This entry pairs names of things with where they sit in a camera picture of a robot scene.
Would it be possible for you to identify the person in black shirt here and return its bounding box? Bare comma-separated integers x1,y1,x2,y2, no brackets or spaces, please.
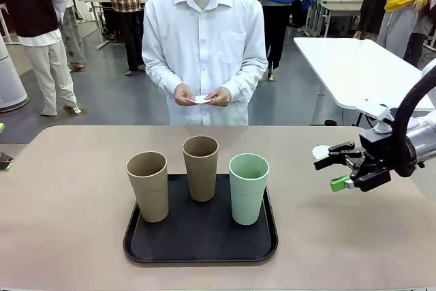
0,0,82,117

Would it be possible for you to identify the person's right forearm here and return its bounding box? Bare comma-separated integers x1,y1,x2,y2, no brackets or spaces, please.
142,55,185,96

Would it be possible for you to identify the white cylindrical appliance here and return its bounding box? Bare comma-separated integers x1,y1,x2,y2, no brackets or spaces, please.
0,35,30,114

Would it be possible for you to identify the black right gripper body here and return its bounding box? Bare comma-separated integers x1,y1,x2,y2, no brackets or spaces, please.
345,129,393,194

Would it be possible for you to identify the person in white shirt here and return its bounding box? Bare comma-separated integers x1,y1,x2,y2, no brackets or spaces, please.
141,0,268,127

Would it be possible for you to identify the figure in dark coat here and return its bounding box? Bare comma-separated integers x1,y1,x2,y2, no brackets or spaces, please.
360,0,391,42

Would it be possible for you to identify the person's left forearm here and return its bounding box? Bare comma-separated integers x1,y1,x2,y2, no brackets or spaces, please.
224,55,268,96

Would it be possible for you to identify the grey workbench desk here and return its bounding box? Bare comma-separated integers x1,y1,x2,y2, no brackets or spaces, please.
305,0,364,38

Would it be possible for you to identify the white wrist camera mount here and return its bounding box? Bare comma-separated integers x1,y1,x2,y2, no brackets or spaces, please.
354,99,398,135

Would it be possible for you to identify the white table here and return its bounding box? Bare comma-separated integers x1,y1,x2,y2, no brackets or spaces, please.
292,37,436,127

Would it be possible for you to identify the person's right hand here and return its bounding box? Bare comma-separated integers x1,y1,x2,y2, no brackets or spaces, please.
173,82,199,106

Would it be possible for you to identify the tall brown cup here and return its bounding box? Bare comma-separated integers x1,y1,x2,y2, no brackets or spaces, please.
126,152,170,224
182,136,219,202

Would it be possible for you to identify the black corrugated cable hose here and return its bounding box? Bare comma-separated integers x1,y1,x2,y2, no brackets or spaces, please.
391,65,436,179

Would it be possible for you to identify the person in grey trousers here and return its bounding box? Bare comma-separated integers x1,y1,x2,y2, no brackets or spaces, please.
50,0,87,71

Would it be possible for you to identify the tall light green cup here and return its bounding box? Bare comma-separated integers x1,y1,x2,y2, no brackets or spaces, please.
228,153,270,226

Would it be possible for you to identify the white scalloped paper coaster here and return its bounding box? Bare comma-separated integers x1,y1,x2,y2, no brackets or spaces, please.
311,144,330,162
185,94,216,105

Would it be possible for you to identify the person's left hand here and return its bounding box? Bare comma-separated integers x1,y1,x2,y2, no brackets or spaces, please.
205,87,233,107

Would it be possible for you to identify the black plastic tray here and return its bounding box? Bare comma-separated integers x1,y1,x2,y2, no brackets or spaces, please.
123,173,279,264

